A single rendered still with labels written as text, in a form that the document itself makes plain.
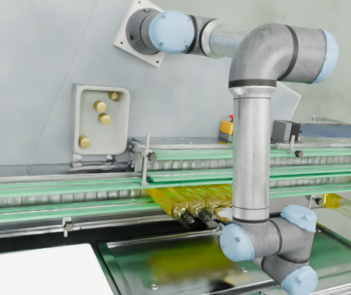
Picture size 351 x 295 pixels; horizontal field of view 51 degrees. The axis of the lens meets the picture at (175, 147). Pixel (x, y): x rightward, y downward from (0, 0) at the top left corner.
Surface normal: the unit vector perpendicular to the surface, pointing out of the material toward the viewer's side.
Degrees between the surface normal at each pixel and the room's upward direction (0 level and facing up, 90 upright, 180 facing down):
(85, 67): 0
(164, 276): 90
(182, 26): 8
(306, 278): 0
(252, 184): 35
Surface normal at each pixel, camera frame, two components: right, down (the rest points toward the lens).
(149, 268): 0.11, -0.97
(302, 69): 0.32, 0.71
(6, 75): 0.43, 0.26
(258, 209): 0.19, 0.07
